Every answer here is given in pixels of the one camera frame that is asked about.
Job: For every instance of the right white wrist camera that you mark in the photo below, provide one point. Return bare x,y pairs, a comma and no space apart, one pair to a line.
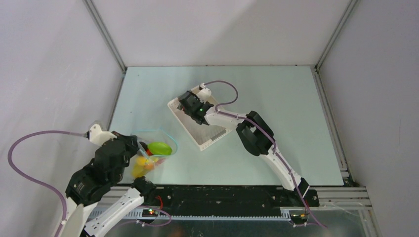
203,93

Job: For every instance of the white perforated plastic basket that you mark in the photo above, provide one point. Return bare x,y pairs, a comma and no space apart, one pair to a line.
202,135

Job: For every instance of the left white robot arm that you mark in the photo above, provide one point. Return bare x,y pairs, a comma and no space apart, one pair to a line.
88,185

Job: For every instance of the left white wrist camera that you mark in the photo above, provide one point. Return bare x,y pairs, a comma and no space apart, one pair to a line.
97,135

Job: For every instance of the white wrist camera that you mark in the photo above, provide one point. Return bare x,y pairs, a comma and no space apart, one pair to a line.
203,93
97,135

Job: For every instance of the clear zip top bag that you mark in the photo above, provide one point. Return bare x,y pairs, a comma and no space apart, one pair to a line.
145,137

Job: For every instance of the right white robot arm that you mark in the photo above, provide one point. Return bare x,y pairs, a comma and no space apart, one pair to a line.
254,133

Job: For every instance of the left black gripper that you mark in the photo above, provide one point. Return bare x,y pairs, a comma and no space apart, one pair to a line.
132,141

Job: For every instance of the green toy starfruit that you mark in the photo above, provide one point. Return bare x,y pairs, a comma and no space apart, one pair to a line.
160,149

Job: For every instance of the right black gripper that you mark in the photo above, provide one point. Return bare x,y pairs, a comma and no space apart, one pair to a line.
187,101

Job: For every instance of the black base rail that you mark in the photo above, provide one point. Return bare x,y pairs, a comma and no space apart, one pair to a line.
217,200

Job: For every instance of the yellow toy banana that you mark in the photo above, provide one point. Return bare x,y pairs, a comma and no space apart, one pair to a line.
142,166

